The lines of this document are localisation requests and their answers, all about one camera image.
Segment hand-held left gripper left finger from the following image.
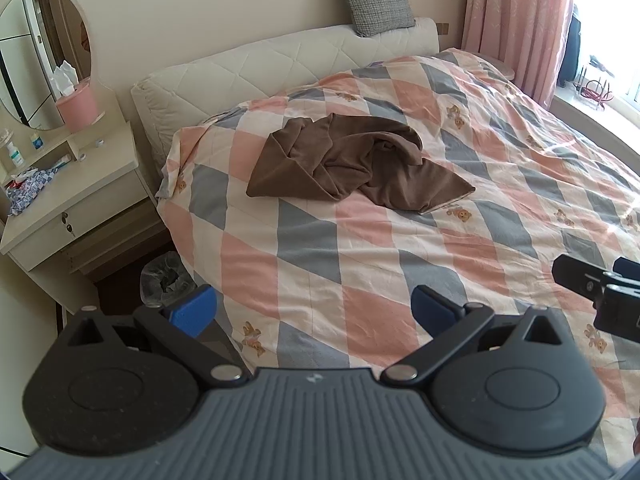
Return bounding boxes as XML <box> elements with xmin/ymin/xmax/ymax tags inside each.
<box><xmin>66</xmin><ymin>285</ymin><xmax>252</xmax><ymax>389</ymax></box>

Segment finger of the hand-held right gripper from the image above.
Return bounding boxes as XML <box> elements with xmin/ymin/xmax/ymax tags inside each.
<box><xmin>612</xmin><ymin>256</ymin><xmax>640</xmax><ymax>287</ymax></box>
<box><xmin>552</xmin><ymin>254</ymin><xmax>610</xmax><ymax>307</ymax></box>

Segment red wire rack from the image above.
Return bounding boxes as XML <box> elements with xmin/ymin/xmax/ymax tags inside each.
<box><xmin>574</xmin><ymin>66</ymin><xmax>617</xmax><ymax>107</ymax></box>

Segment oval mirror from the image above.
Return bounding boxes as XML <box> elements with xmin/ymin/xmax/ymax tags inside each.
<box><xmin>0</xmin><ymin>0</ymin><xmax>94</xmax><ymax>132</ymax></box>

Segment trash bin with plastic bag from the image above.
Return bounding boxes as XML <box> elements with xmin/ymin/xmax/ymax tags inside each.
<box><xmin>140</xmin><ymin>251</ymin><xmax>198</xmax><ymax>307</ymax></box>

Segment blue patterned packet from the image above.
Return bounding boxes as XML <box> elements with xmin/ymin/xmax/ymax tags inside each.
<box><xmin>4</xmin><ymin>166</ymin><xmax>53</xmax><ymax>217</ymax></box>

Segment pink grey checkered blanket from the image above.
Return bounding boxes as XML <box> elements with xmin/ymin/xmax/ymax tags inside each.
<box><xmin>156</xmin><ymin>48</ymin><xmax>640</xmax><ymax>456</ymax></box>

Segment cream dressing table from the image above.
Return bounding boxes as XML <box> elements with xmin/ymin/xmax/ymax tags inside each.
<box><xmin>0</xmin><ymin>75</ymin><xmax>173</xmax><ymax>311</ymax></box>

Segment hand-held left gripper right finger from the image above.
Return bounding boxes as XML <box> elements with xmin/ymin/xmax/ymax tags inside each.
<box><xmin>379</xmin><ymin>285</ymin><xmax>569</xmax><ymax>389</ymax></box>

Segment pink tissue box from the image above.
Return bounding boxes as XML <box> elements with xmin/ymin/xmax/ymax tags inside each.
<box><xmin>49</xmin><ymin>60</ymin><xmax>100</xmax><ymax>135</ymax></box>

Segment pink curtain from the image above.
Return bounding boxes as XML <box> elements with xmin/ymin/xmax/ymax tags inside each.
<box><xmin>460</xmin><ymin>0</ymin><xmax>576</xmax><ymax>111</ymax></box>

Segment cream quilted bed headboard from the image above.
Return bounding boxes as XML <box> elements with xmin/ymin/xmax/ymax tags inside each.
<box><xmin>131</xmin><ymin>16</ymin><xmax>441</xmax><ymax>173</ymax></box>

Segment dark object at window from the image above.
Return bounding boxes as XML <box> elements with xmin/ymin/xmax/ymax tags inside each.
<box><xmin>556</xmin><ymin>4</ymin><xmax>584</xmax><ymax>89</ymax></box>

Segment brown long-sleeved sweater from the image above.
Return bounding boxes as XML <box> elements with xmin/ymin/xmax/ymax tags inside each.
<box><xmin>246</xmin><ymin>115</ymin><xmax>477</xmax><ymax>215</ymax></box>

